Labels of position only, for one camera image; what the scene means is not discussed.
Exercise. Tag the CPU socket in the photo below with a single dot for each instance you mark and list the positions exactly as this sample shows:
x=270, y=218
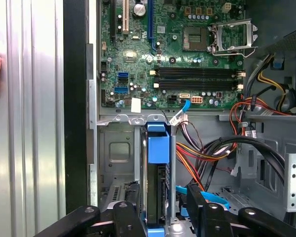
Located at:
x=195, y=38

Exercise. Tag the black open PC case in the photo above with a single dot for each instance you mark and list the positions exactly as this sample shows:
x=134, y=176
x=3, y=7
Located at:
x=75, y=98

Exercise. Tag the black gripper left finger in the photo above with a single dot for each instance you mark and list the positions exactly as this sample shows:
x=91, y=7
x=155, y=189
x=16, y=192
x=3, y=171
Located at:
x=128, y=222

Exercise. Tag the black RAM slot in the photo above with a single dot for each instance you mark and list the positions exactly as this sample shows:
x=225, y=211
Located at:
x=199, y=72
x=199, y=85

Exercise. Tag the metal socket cover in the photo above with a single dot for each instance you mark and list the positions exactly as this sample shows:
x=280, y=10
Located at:
x=234, y=47

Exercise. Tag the grey metal disk bay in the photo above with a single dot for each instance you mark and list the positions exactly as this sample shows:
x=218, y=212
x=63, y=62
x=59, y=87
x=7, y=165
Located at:
x=173, y=172

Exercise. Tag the blue expansion slot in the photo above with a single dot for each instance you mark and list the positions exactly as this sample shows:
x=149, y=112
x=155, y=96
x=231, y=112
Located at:
x=151, y=24

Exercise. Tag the grey power supply unit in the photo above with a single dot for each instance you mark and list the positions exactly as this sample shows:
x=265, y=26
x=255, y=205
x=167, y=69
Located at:
x=273, y=19

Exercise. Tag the black expansion slot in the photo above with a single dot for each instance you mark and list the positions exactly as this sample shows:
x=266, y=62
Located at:
x=113, y=22

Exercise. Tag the green motherboard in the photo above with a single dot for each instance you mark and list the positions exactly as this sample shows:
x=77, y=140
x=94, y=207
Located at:
x=138, y=37

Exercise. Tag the silver coin battery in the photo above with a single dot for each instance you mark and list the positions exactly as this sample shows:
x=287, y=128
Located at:
x=139, y=10

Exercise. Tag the beige expansion slot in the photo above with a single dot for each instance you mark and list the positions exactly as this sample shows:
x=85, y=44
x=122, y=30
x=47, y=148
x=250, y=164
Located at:
x=125, y=17

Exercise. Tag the hard disk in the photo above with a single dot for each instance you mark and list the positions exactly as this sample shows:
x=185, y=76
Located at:
x=158, y=150

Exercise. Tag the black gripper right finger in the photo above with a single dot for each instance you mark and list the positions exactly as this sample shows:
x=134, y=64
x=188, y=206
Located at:
x=197, y=209

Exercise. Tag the white paper label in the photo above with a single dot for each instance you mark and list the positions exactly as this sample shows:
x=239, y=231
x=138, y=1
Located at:
x=135, y=105

